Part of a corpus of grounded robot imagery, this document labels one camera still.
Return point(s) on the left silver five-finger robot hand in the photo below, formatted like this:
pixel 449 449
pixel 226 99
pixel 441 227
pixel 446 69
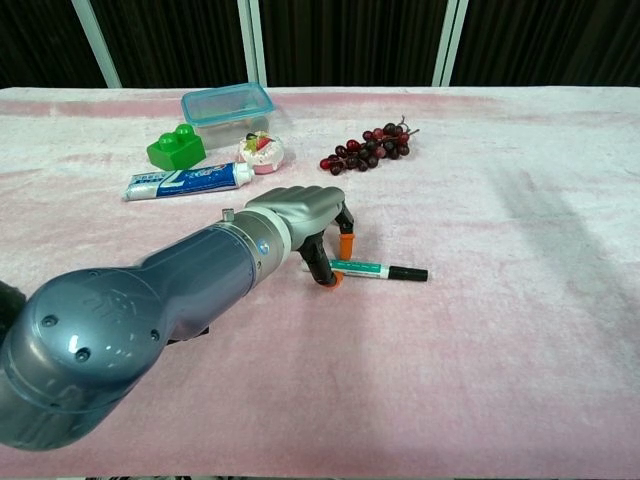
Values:
pixel 305 205

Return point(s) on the white green marker body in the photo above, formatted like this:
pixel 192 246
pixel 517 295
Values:
pixel 365 269

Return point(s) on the black marker cap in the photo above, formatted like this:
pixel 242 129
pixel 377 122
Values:
pixel 410 273

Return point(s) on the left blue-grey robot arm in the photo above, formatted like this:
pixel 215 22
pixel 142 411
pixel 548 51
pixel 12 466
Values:
pixel 150 310

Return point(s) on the pink toy cupcake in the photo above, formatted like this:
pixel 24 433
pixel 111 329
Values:
pixel 262 150

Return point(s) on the dark red grape bunch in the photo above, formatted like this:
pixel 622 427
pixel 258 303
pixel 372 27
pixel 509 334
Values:
pixel 370 150

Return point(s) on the blue white toothpaste tube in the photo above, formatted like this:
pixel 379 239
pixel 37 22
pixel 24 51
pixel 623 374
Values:
pixel 190 180

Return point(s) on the clear container with blue lid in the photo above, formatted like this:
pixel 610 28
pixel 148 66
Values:
pixel 225 107

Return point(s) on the green toy building brick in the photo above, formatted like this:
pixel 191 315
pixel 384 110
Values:
pixel 175 150

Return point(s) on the black pleated curtain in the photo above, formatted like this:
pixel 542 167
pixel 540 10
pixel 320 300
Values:
pixel 350 40

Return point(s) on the pink plush tablecloth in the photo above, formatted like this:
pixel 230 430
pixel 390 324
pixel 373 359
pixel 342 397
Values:
pixel 400 360

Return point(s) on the white double frame post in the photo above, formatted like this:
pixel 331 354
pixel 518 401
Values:
pixel 254 45

